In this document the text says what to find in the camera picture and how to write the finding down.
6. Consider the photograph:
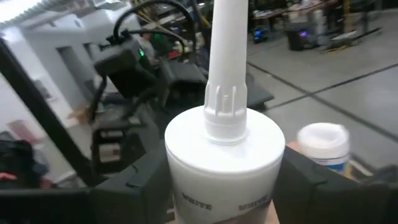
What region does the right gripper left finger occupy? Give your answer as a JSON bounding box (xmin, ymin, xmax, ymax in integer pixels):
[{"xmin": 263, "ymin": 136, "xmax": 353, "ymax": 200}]
[{"xmin": 0, "ymin": 139, "xmax": 174, "ymax": 224}]

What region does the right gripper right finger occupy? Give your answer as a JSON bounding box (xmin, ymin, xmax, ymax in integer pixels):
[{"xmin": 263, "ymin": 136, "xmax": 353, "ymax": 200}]
[{"xmin": 272, "ymin": 145, "xmax": 398, "ymax": 224}]

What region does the orange sealant tube with nozzle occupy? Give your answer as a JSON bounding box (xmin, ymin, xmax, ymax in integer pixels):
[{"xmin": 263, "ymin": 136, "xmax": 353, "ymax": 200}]
[{"xmin": 164, "ymin": 0, "xmax": 286, "ymax": 224}]

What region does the Lysol wipes canister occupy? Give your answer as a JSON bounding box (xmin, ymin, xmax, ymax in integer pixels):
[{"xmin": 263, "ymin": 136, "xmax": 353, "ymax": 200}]
[{"xmin": 297, "ymin": 122, "xmax": 351, "ymax": 175}]

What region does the black desk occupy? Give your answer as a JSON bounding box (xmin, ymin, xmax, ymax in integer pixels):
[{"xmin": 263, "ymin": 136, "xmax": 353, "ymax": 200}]
[{"xmin": 161, "ymin": 60, "xmax": 275, "ymax": 110}]

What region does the black computer tower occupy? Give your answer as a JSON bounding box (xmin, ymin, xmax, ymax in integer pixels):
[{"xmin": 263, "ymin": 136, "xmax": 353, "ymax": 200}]
[
  {"xmin": 251, "ymin": 26, "xmax": 269, "ymax": 44},
  {"xmin": 285, "ymin": 26, "xmax": 315, "ymax": 51}
]

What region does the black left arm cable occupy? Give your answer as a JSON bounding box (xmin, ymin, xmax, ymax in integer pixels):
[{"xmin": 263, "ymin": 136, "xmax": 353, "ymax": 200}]
[{"xmin": 112, "ymin": 0, "xmax": 197, "ymax": 57}]

